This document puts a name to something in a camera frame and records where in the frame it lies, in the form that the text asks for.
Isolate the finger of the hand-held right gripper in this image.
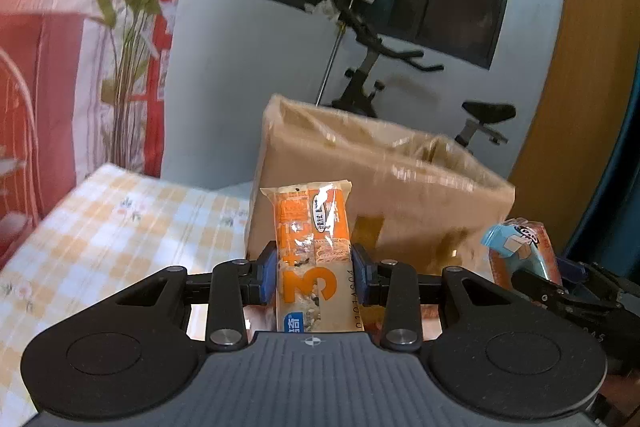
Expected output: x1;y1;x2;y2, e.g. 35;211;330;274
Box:
510;268;570;309
556;258;625;304

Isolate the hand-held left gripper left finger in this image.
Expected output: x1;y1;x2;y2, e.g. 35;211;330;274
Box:
116;243;279;351

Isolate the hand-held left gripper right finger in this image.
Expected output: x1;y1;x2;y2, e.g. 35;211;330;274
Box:
350;243;519;351

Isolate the blue orange snack packet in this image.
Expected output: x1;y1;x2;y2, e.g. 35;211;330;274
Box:
481;219;563;294

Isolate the cardboard box with plastic liner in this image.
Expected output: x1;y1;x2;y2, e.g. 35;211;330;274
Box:
247;94;517;279

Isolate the checked floral tablecloth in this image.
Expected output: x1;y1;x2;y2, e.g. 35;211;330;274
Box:
0;163;262;427

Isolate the black exercise bike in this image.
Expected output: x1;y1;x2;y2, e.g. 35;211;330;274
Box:
305;0;517;148

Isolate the wooden panel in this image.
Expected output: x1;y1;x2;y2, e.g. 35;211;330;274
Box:
506;0;640;254

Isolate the metal pole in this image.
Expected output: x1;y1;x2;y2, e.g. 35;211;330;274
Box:
315;21;347;106

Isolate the white cloth on bike handle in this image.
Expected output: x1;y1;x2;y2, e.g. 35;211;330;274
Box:
305;0;339;21

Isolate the printed wall backdrop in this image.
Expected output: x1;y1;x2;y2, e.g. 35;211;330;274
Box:
0;0;207;269

